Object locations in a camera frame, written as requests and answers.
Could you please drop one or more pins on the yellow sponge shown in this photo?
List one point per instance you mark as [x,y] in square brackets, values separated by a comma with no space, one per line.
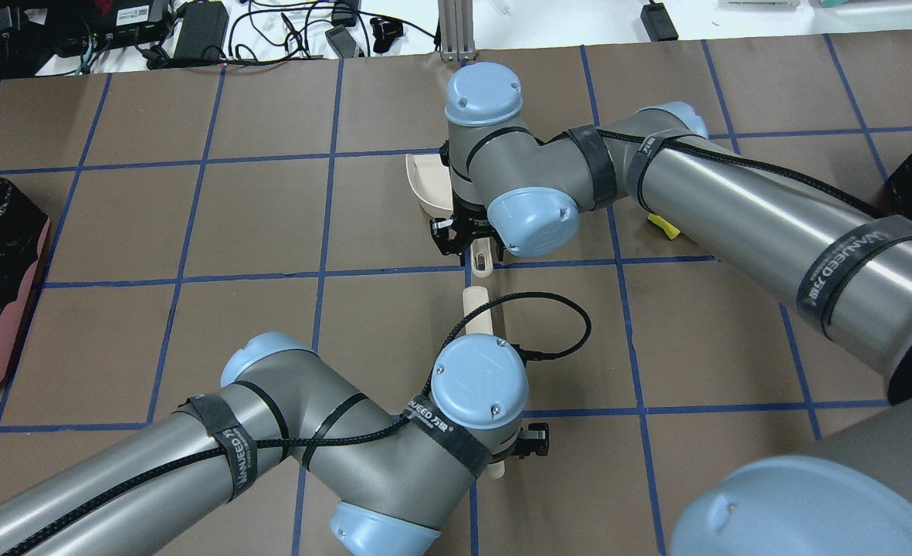
[669,230]

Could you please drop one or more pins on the white hand brush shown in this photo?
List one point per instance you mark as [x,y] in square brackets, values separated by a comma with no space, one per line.
[472,298]

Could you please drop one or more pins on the aluminium frame post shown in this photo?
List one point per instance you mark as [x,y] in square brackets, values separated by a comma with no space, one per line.
[455,27]

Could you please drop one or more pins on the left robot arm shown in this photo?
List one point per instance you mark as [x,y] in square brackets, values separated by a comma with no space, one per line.
[398,478]

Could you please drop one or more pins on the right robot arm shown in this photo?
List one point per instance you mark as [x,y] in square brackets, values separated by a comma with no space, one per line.
[844,268]

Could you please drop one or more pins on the black power adapter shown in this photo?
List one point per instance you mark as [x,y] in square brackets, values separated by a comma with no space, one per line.
[342,43]

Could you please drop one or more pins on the white plastic dustpan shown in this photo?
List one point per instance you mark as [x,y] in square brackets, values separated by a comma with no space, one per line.
[429,181]

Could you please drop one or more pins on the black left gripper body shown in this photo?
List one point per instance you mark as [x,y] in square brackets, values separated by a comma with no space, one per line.
[534,441]

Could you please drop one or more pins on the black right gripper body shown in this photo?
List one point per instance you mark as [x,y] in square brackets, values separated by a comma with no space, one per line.
[467,225]

